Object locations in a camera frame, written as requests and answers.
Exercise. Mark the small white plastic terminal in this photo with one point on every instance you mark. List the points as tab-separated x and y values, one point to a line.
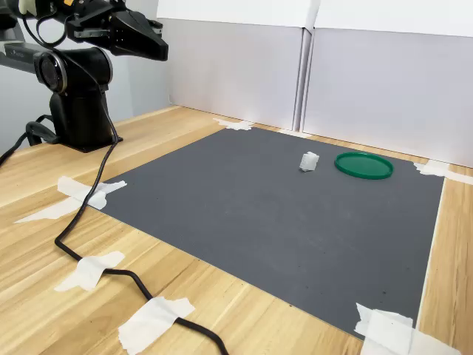
308	162

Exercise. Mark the round green lid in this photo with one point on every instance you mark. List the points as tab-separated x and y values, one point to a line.
364	165

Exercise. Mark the white partition panel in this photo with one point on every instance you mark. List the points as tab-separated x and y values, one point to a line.
391	81
236	66

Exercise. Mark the white tape piece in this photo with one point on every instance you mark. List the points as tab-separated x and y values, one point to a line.
436	170
236	124
92	190
391	333
151	321
295	133
51	211
90	270

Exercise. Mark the dark grey mat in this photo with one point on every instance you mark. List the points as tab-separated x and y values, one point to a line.
281	222

